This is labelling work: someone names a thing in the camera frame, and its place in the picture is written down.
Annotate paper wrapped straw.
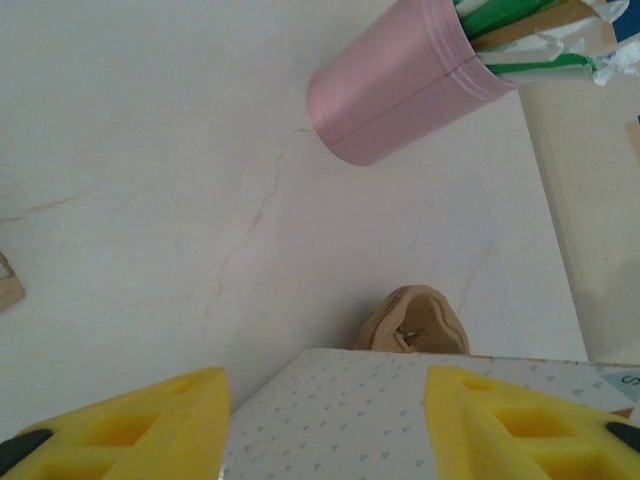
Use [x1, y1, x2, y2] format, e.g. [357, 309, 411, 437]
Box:
[452, 0, 556, 39]
[589, 0, 640, 86]
[469, 29, 566, 64]
[482, 49, 601, 85]

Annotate blue floral wall panel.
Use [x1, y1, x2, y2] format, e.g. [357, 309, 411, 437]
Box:
[613, 0, 640, 45]

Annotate white paper gift bag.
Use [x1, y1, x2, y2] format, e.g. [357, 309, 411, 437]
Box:
[217, 347, 640, 480]

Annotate pink straw holder cup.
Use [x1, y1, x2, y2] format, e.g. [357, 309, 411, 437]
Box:
[305, 0, 524, 168]

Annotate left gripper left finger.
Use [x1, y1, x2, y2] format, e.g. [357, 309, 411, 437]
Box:
[0, 367, 234, 480]

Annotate white and brown paper bag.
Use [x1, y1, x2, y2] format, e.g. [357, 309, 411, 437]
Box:
[0, 252, 26, 315]

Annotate pulp cup carriers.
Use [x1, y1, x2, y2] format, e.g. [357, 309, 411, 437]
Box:
[355, 284, 471, 357]

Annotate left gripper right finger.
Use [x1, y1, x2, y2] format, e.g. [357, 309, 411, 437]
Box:
[424, 364, 640, 480]

